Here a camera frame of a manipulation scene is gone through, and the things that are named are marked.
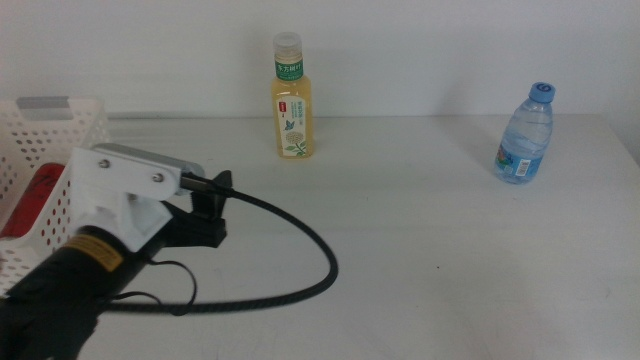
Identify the clear water bottle blue cap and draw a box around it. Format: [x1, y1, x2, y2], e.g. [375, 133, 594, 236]
[493, 81, 556, 186]

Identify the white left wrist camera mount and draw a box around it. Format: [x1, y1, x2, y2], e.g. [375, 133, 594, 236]
[67, 143, 205, 254]

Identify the yellow tea bottle green label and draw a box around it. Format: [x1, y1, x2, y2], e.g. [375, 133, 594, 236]
[270, 31, 315, 160]

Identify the red cola can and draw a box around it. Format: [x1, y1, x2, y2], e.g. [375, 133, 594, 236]
[0, 162, 68, 239]

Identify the thin black left arm wire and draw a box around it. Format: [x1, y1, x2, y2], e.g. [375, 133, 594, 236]
[107, 259, 199, 317]

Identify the thick black braided cable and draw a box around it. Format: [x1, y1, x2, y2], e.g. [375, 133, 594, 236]
[99, 172, 340, 316]

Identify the white perforated plastic basket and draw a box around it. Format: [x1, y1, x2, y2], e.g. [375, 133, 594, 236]
[0, 97, 112, 297]

